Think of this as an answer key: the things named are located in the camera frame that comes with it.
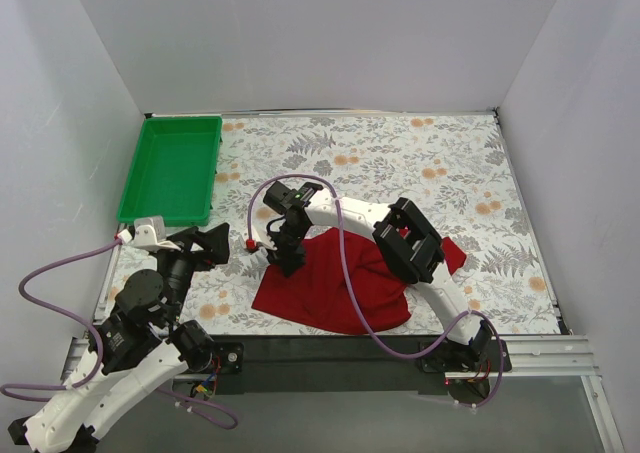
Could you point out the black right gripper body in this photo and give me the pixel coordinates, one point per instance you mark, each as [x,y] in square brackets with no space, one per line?
[288,252]

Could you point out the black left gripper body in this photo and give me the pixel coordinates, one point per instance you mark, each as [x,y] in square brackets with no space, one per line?
[195,243]

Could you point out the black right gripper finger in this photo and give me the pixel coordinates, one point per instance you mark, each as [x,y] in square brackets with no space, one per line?
[292,262]
[276,257]

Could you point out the red t shirt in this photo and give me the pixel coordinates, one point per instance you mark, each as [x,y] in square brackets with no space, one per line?
[316,295]

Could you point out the green plastic tray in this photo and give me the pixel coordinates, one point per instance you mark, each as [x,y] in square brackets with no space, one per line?
[172,171]

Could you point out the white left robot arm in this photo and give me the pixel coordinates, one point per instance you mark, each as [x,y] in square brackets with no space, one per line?
[141,344]

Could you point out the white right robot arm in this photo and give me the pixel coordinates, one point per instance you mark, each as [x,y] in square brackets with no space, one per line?
[410,247]

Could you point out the floral patterned table mat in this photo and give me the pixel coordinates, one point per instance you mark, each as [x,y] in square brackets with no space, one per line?
[454,168]

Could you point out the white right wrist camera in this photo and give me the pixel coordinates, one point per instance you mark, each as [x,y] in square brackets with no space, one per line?
[261,239]

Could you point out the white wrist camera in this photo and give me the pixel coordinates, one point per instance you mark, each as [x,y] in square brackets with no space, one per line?
[150,235]
[261,239]

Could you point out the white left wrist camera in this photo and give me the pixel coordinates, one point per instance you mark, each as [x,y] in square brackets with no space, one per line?
[150,235]

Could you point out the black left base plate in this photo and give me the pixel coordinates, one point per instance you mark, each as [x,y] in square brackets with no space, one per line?
[226,359]

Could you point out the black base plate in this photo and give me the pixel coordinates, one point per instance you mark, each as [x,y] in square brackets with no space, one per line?
[226,359]
[452,357]

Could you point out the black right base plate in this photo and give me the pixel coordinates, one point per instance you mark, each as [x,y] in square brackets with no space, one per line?
[452,357]

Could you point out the aluminium frame rail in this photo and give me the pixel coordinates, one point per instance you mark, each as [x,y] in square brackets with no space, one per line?
[325,363]

